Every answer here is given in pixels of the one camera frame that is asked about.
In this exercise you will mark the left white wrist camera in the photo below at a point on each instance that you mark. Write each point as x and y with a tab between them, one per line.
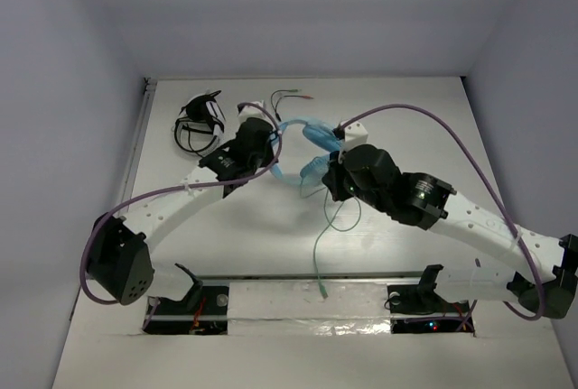
253	109

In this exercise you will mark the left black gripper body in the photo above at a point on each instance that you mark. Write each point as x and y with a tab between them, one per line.
267	143

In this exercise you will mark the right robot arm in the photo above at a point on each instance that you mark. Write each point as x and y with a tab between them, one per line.
539	273

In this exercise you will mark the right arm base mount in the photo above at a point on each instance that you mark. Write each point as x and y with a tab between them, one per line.
417	309

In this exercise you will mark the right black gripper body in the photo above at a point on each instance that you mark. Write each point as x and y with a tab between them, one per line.
342	185

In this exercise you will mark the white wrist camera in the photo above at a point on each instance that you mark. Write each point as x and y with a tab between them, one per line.
253	109
351	135

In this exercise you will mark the black and white headphones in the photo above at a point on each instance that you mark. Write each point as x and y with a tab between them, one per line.
201	115

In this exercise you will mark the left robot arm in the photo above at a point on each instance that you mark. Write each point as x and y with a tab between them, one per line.
118	254

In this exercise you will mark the light blue headphones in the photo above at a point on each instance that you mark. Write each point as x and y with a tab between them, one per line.
307	145

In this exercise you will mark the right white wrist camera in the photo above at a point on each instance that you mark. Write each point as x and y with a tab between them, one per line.
351	135

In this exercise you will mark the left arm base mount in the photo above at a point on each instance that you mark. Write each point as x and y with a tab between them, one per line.
203	311

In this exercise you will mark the foil covered panel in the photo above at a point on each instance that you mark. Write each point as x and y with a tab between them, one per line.
295	308

